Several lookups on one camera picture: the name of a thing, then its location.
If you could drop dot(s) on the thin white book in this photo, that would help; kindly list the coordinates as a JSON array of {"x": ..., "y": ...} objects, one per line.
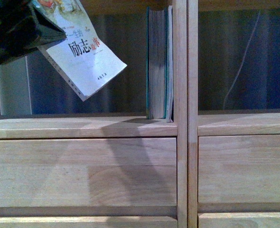
[{"x": 170, "y": 95}]

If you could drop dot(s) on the wooden drawer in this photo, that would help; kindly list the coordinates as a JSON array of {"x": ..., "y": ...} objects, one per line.
[
  {"x": 89, "y": 222},
  {"x": 239, "y": 169},
  {"x": 88, "y": 172},
  {"x": 239, "y": 220}
]

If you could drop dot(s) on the lower left wooden drawer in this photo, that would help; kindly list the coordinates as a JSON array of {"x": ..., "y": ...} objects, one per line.
[{"x": 89, "y": 222}]

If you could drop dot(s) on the lower right wooden drawer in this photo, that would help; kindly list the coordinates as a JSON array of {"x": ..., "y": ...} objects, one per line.
[{"x": 239, "y": 220}]

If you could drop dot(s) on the thick teal-covered book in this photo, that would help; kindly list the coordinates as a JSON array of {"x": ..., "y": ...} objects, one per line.
[{"x": 156, "y": 63}]

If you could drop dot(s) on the upper left wooden drawer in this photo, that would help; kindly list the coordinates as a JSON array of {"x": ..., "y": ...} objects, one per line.
[{"x": 88, "y": 172}]

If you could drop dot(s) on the upper right wooden drawer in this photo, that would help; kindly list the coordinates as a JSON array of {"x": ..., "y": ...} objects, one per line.
[{"x": 239, "y": 169}]

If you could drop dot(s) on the left wooden shelf unit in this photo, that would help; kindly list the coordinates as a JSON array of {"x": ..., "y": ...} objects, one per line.
[{"x": 112, "y": 126}]

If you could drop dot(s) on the white panel behind shelf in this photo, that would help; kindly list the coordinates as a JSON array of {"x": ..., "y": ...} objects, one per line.
[{"x": 14, "y": 88}]

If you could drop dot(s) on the black gripper finger holding book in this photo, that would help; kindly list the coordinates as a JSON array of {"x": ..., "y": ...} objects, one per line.
[{"x": 24, "y": 26}]

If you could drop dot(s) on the wooden shelf unit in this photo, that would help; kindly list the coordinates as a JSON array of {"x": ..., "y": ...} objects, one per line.
[
  {"x": 195, "y": 126},
  {"x": 112, "y": 126}
]

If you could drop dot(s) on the white Chinese storybook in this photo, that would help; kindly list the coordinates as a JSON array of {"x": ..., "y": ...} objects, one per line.
[{"x": 82, "y": 59}]

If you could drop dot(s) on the dark blue curtain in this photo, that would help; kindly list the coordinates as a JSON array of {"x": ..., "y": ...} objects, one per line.
[{"x": 239, "y": 66}]

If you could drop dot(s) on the right wooden shelf unit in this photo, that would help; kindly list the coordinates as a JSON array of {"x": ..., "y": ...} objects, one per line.
[{"x": 195, "y": 126}]

